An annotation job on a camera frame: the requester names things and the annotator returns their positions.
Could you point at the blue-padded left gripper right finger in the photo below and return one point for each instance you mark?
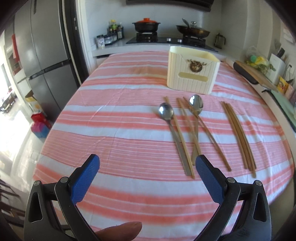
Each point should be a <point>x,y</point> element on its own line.
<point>223,192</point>

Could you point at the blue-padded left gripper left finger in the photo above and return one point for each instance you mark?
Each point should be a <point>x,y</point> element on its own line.
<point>71,190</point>

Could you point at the wooden chopstick crossing spoon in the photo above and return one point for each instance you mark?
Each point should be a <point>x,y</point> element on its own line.
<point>210,136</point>

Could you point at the steel spoon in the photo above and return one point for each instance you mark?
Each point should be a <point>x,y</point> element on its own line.
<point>166,113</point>
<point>196,106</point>

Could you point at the operator left hand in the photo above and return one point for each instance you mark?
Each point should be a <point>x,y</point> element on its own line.
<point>126,231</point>

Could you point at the red pink boxes on floor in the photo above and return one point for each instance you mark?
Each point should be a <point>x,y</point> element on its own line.
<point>40,126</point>

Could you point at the pink white striped tablecloth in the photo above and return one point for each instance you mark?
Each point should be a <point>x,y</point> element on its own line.
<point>114,114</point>

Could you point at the green dish mat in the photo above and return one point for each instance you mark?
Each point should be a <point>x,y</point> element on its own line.
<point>286,107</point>

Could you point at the yellow snack packet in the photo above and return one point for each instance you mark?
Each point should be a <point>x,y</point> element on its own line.
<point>282,85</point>

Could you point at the wooden cutting board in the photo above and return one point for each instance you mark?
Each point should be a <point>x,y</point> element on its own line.
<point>253,76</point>

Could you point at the cream ribbed utensil holder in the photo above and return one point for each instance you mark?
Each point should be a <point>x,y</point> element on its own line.
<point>192,70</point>

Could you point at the bag of sponges rack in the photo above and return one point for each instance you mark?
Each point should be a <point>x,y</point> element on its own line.
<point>256,60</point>

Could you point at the white knife block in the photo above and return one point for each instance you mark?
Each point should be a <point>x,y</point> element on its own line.
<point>278,69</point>

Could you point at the dark french press jug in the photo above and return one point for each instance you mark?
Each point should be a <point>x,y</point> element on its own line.
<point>220,41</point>

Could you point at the white jar with pattern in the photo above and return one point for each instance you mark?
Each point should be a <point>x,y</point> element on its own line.
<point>100,41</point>

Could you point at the black gas cooktop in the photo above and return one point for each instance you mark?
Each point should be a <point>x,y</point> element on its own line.
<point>184,41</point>

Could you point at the grey steel refrigerator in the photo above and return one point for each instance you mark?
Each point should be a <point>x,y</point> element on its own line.
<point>37,42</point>

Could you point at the spice jar rack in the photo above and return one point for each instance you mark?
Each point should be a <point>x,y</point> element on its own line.
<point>110,39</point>

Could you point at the black wok with glass lid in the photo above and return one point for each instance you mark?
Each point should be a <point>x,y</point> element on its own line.
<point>191,30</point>

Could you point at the condiment bottles cluster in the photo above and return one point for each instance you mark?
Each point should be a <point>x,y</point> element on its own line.
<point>115,28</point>

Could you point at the black clay pot orange lid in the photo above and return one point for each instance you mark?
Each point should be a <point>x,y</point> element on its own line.
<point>146,26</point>

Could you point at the black range hood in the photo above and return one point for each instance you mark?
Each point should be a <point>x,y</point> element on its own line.
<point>203,5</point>

